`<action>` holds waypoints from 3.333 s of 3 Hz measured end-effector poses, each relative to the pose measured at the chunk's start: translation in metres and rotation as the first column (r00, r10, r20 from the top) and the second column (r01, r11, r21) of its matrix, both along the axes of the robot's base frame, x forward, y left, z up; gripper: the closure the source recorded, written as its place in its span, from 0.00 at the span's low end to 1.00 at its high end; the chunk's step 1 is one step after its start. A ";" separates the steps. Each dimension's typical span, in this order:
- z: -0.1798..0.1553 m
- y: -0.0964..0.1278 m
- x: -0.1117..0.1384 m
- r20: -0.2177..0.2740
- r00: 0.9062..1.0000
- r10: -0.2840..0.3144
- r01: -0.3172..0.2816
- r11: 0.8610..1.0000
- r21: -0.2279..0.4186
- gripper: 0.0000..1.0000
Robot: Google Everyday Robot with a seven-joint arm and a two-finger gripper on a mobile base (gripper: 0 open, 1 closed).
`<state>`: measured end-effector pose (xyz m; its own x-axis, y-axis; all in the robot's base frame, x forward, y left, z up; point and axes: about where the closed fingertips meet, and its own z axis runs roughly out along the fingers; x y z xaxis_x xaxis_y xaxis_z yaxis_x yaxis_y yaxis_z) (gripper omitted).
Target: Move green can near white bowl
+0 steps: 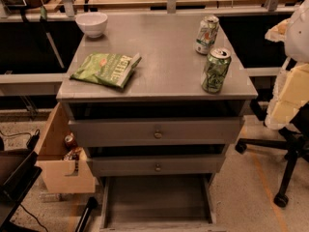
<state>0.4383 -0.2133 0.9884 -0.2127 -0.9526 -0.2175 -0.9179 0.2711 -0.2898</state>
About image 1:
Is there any black equipment at left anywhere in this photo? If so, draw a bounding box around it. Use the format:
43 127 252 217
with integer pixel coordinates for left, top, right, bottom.
0 130 42 232

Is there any grey drawer cabinet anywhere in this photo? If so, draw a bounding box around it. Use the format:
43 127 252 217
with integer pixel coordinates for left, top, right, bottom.
56 13 259 232

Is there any black office chair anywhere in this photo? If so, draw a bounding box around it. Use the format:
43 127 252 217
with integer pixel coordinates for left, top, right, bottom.
235 103 309 208

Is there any middle grey drawer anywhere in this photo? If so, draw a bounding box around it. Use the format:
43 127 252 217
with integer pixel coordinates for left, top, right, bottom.
88 154 225 177

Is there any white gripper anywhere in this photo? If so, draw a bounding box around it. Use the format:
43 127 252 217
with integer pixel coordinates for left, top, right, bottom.
265 18 309 130

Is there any white bowl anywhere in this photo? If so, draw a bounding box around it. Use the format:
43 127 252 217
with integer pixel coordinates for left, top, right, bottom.
75 12 108 38

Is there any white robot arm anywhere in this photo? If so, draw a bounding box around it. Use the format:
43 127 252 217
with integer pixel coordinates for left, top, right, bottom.
265 0 309 130

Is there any white green soda can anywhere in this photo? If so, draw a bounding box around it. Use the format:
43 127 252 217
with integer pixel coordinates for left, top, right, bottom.
195 14 219 55

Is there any grey drawer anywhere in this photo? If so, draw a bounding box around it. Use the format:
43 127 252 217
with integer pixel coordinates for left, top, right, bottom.
88 154 225 177
69 117 243 148

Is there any red can in box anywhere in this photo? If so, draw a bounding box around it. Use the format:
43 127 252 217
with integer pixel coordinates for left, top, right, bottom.
64 134 77 149

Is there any top grey drawer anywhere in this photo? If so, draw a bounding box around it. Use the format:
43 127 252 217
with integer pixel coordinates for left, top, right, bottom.
69 117 243 148

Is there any open bottom drawer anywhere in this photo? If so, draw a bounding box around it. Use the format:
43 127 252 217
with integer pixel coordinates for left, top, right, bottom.
99 175 227 232

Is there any green chip bag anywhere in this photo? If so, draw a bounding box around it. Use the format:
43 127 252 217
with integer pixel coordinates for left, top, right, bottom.
70 53 142 89

